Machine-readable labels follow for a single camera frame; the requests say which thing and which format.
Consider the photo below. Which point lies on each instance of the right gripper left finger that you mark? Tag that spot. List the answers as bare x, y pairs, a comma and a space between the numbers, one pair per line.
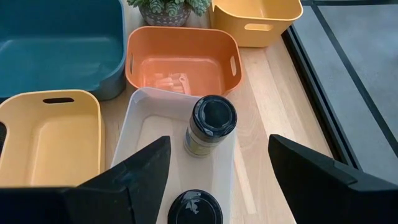
93, 202

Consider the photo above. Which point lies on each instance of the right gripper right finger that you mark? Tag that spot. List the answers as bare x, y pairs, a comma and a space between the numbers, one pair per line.
326, 193

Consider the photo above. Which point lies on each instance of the green herb jar black lid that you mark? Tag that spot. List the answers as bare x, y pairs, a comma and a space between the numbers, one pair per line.
194, 208
214, 118

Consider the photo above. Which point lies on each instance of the clear spice packet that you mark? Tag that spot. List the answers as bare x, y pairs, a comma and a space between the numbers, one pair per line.
169, 83

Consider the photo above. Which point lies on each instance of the small yellow plastic bin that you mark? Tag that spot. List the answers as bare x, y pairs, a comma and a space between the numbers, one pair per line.
62, 149

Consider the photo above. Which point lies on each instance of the clear plastic bin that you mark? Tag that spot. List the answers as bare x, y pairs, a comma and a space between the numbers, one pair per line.
149, 109

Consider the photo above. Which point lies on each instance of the dark blue plastic bin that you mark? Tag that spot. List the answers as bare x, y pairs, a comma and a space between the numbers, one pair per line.
62, 62

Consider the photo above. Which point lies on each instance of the large yellow plastic bin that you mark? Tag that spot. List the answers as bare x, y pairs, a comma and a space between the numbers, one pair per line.
280, 34

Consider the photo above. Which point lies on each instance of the orange plastic bin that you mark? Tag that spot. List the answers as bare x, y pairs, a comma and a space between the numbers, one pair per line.
186, 43

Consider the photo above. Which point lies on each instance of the green succulent potted plant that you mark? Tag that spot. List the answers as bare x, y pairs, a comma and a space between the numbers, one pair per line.
164, 18

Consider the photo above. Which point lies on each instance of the black aluminium rig frame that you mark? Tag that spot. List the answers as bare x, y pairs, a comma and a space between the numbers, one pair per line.
317, 102

